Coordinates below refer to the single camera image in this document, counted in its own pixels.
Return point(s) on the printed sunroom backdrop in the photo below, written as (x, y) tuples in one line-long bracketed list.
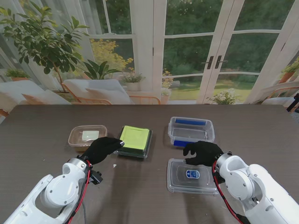
[(187, 46)]

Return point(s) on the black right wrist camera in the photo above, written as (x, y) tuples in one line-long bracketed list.
[(219, 179)]

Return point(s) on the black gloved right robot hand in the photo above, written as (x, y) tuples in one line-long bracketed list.
[(205, 152)]

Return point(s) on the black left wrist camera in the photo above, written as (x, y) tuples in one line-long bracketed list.
[(97, 177)]

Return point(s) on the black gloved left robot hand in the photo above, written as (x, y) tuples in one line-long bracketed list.
[(100, 149)]

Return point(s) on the brown kraft paper container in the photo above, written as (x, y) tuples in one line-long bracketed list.
[(79, 145)]

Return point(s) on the clear container with blue clips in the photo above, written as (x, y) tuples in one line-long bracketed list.
[(194, 131)]

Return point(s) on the black tripod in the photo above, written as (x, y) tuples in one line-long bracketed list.
[(294, 102)]

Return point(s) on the clear plastic lid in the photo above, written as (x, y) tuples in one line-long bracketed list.
[(177, 184)]

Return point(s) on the clear lid with green sticker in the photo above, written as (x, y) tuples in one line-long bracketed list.
[(135, 137)]

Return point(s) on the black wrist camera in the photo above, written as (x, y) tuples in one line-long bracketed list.
[(219, 179), (97, 177)]

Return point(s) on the clear lid with white label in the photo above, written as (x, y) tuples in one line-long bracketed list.
[(88, 135)]

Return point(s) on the black plastic tray container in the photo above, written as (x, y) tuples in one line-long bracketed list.
[(149, 144)]

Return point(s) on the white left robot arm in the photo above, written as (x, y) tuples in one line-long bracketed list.
[(51, 196)]

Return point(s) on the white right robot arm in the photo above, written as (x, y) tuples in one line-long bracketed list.
[(252, 191)]

